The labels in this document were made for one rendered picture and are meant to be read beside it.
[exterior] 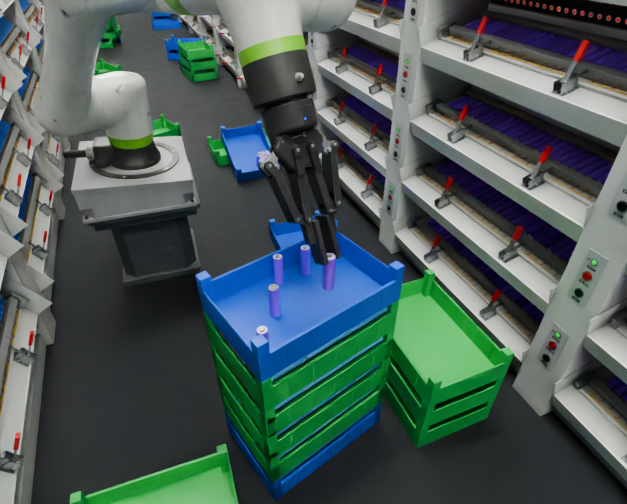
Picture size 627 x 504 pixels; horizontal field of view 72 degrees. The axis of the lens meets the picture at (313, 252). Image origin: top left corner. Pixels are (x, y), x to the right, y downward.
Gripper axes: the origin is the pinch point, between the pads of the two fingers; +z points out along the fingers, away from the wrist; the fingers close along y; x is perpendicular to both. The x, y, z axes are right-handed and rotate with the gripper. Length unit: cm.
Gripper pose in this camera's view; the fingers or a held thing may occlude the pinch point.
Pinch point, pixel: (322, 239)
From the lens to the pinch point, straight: 66.3
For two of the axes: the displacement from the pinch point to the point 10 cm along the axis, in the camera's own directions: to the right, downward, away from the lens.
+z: 2.6, 9.2, 2.8
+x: 5.5, 1.0, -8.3
